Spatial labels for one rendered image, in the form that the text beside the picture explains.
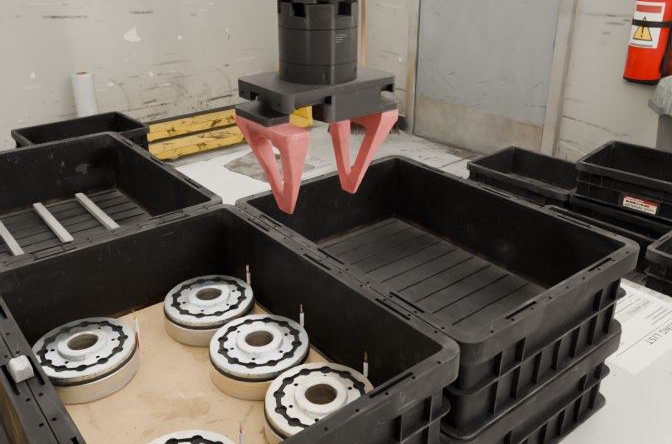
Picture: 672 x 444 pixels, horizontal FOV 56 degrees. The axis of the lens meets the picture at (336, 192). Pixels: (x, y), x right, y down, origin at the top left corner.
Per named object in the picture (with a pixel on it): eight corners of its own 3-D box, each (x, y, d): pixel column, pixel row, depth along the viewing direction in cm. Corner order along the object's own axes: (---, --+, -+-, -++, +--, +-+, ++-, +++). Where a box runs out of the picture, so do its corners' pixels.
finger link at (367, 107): (275, 193, 51) (271, 79, 48) (342, 173, 55) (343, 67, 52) (328, 221, 46) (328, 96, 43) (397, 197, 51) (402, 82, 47)
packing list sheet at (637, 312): (712, 316, 97) (713, 313, 97) (645, 381, 83) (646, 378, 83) (527, 243, 120) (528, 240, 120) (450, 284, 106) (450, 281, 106)
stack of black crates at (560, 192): (597, 260, 228) (612, 172, 215) (552, 288, 210) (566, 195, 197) (503, 224, 256) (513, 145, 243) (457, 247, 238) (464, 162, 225)
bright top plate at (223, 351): (328, 350, 64) (328, 345, 64) (243, 393, 58) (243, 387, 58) (272, 308, 71) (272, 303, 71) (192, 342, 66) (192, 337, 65)
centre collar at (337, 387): (359, 400, 57) (359, 395, 56) (316, 426, 54) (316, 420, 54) (325, 373, 60) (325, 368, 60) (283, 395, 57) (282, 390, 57)
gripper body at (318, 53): (235, 102, 46) (230, -3, 43) (342, 83, 52) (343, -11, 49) (287, 123, 41) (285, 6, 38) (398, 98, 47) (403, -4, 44)
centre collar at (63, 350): (114, 350, 64) (113, 345, 63) (63, 367, 61) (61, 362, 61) (101, 326, 67) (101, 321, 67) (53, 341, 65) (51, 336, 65)
